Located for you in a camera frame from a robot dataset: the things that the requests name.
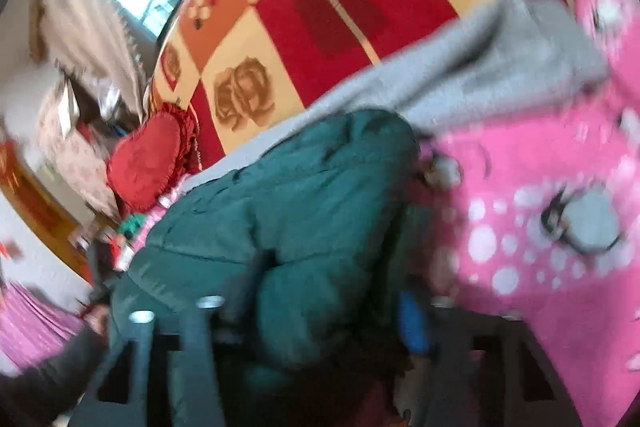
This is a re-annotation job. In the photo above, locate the beige curtain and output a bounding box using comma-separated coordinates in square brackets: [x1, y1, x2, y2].
[29, 0, 152, 118]

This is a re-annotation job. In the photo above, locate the red orange rose-print blanket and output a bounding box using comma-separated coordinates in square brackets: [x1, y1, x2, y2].
[149, 0, 587, 158]

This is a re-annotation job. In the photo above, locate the grey cloth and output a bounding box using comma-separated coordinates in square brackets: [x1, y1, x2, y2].
[197, 0, 614, 188]

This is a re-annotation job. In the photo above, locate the red printed cloth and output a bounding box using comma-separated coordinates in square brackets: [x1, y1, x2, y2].
[111, 233, 137, 269]

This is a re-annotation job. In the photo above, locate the brown wooden board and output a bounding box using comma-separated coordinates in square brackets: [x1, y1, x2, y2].
[0, 142, 97, 284]

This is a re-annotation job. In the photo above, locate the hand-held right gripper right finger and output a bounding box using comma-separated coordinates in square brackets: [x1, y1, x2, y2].
[397, 289, 583, 427]

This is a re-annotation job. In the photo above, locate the green puffer jacket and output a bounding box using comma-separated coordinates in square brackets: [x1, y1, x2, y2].
[107, 107, 437, 389]

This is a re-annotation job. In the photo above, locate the person's left forearm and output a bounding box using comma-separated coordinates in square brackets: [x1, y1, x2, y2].
[0, 304, 114, 427]

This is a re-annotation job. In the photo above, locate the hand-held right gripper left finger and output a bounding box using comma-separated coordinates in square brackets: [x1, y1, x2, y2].
[74, 251, 278, 427]

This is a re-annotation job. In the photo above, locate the green cloth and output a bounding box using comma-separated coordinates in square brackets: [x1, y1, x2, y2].
[117, 213, 149, 239]

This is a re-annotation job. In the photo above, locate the red heart-shaped pillow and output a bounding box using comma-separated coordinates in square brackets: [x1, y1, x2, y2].
[106, 103, 202, 214]

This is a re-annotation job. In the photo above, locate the pink penguin-print blanket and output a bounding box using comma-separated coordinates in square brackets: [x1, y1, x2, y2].
[116, 0, 640, 427]

